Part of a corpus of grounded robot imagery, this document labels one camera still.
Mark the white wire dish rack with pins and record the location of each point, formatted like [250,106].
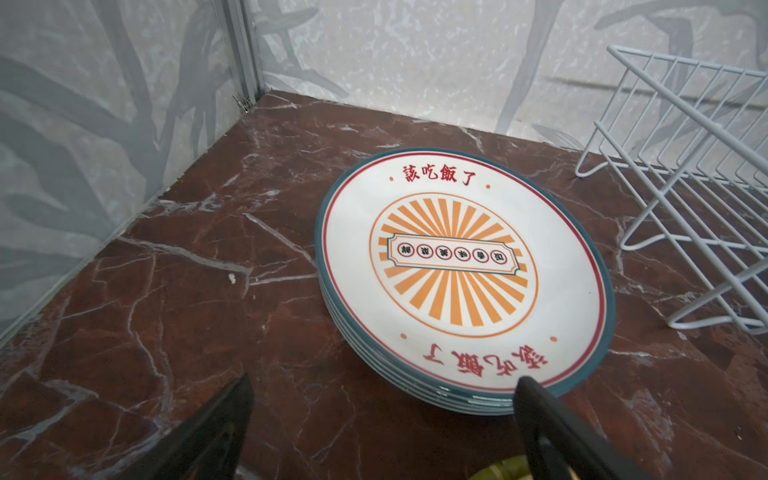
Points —
[688,138]

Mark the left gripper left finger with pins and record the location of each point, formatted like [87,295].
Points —
[208,445]

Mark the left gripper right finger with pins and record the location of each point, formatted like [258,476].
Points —
[559,445]

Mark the green woven plate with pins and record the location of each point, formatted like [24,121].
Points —
[513,468]

